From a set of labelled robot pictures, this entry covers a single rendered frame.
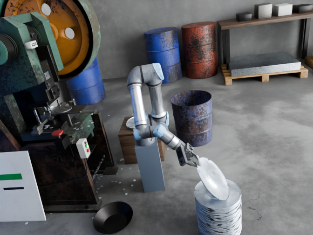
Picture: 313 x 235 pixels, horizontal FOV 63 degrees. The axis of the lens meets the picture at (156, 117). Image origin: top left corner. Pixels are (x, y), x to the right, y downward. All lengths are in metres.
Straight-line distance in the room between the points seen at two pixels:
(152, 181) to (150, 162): 0.19
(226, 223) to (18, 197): 1.59
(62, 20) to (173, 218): 1.77
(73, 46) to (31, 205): 1.34
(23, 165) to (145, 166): 0.93
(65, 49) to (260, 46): 3.81
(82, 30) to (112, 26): 3.06
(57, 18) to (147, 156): 1.33
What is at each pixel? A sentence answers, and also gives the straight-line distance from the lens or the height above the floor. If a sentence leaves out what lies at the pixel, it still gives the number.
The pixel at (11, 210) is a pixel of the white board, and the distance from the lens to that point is 2.50.
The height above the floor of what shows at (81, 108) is 0.78.
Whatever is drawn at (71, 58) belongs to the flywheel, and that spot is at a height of 1.10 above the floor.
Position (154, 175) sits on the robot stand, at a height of 0.17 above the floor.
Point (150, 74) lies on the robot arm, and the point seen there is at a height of 1.03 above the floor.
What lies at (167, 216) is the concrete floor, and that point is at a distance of 2.05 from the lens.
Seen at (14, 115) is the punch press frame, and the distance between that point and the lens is 2.18.
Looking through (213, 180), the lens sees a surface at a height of 0.43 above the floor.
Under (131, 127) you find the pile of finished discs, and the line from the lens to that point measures 2.50.
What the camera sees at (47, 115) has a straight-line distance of 2.16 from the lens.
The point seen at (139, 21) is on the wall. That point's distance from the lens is 5.15.
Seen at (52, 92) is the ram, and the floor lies 0.95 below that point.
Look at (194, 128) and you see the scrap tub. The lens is 2.59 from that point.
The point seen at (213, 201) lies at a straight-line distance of 1.69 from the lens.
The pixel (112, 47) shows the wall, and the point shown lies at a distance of 5.36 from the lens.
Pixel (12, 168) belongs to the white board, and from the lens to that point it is 2.29.
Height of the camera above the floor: 1.51
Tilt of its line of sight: 26 degrees down
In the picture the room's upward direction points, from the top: 10 degrees counter-clockwise
